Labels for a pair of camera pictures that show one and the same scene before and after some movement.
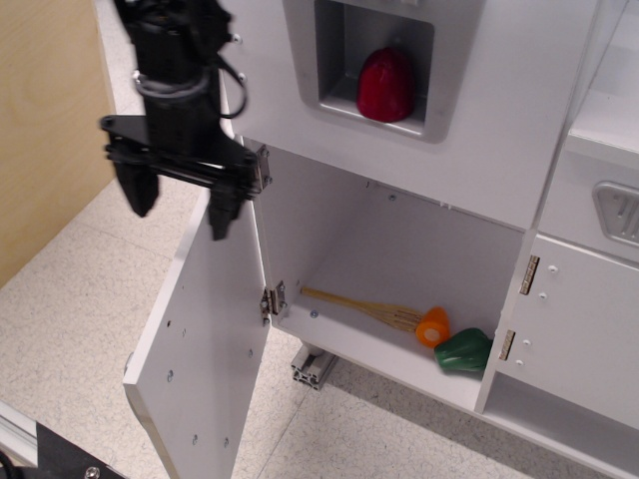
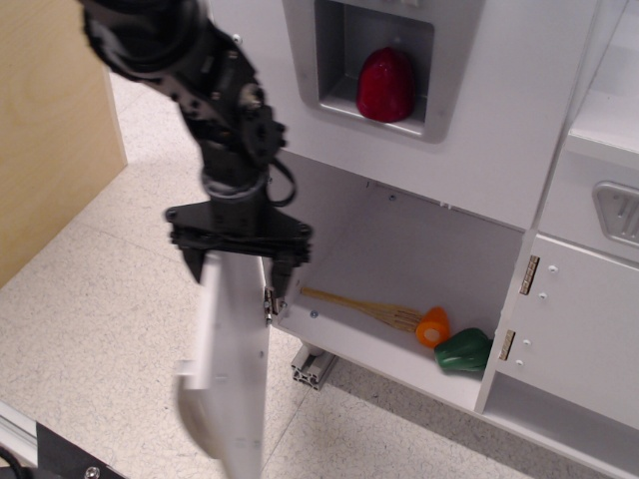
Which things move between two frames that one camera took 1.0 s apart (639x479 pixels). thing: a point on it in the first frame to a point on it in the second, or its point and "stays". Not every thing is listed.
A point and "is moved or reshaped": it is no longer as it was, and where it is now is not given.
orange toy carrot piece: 434,327 stays
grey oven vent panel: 618,208 stays
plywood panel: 55,90 stays
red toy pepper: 386,85 stays
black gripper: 181,135 to 245,225
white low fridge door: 196,363 is moved or reshaped
